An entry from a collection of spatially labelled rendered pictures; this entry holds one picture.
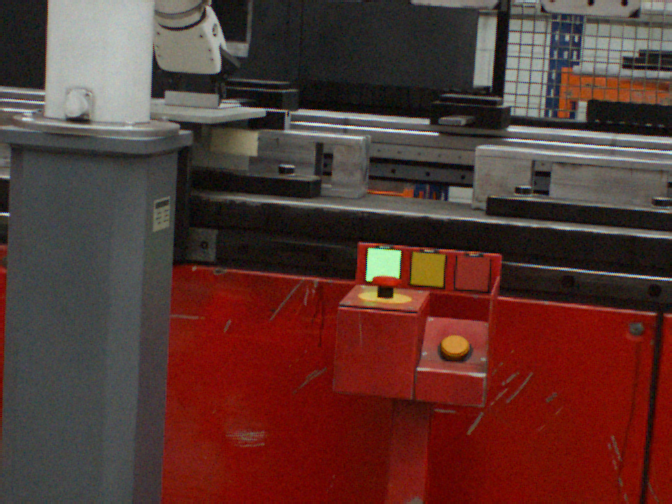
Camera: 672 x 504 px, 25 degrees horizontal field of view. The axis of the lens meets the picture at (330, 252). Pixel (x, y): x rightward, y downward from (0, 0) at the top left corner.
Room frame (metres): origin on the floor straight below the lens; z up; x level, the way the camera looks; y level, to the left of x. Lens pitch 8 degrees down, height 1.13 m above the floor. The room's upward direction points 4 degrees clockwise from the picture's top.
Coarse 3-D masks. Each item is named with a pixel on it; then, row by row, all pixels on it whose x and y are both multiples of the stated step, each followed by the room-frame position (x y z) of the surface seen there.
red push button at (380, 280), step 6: (378, 276) 2.00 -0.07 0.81; (384, 276) 2.00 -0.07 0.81; (390, 276) 2.00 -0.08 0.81; (372, 282) 1.99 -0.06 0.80; (378, 282) 1.98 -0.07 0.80; (384, 282) 1.98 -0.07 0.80; (390, 282) 1.98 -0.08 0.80; (396, 282) 1.99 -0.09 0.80; (378, 288) 1.99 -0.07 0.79; (384, 288) 1.99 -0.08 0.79; (390, 288) 1.99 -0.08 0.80; (378, 294) 1.99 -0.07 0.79; (384, 294) 1.99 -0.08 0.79; (390, 294) 1.99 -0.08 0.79
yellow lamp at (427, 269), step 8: (416, 256) 2.08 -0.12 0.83; (424, 256) 2.07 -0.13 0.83; (432, 256) 2.07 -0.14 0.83; (440, 256) 2.07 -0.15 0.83; (416, 264) 2.08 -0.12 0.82; (424, 264) 2.07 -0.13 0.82; (432, 264) 2.07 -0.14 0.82; (440, 264) 2.07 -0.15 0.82; (416, 272) 2.08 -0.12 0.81; (424, 272) 2.07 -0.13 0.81; (432, 272) 2.07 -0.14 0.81; (440, 272) 2.07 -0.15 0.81; (416, 280) 2.08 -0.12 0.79; (424, 280) 2.07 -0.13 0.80; (432, 280) 2.07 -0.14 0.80; (440, 280) 2.07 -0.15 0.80
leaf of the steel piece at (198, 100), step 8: (168, 96) 2.32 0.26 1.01; (176, 96) 2.32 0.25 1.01; (184, 96) 2.32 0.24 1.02; (192, 96) 2.32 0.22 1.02; (200, 96) 2.31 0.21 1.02; (208, 96) 2.31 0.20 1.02; (216, 96) 2.31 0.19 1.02; (168, 104) 2.32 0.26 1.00; (176, 104) 2.32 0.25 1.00; (184, 104) 2.32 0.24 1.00; (192, 104) 2.31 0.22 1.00; (200, 104) 2.31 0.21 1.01; (208, 104) 2.31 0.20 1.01; (216, 104) 2.31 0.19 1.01
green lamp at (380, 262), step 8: (368, 256) 2.09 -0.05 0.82; (376, 256) 2.08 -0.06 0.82; (384, 256) 2.08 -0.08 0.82; (392, 256) 2.08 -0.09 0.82; (368, 264) 2.09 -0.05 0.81; (376, 264) 2.08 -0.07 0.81; (384, 264) 2.08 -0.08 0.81; (392, 264) 2.08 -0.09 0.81; (368, 272) 2.09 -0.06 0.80; (376, 272) 2.08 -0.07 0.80; (384, 272) 2.08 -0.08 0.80; (392, 272) 2.08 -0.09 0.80; (368, 280) 2.09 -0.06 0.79
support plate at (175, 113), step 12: (156, 108) 2.23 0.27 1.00; (168, 108) 2.25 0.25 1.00; (180, 108) 2.27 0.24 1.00; (192, 108) 2.29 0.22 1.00; (204, 108) 2.31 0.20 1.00; (228, 108) 2.35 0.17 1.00; (240, 108) 2.37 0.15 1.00; (180, 120) 2.13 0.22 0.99; (192, 120) 2.13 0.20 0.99; (204, 120) 2.12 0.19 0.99; (216, 120) 2.14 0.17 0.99; (228, 120) 2.19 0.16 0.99
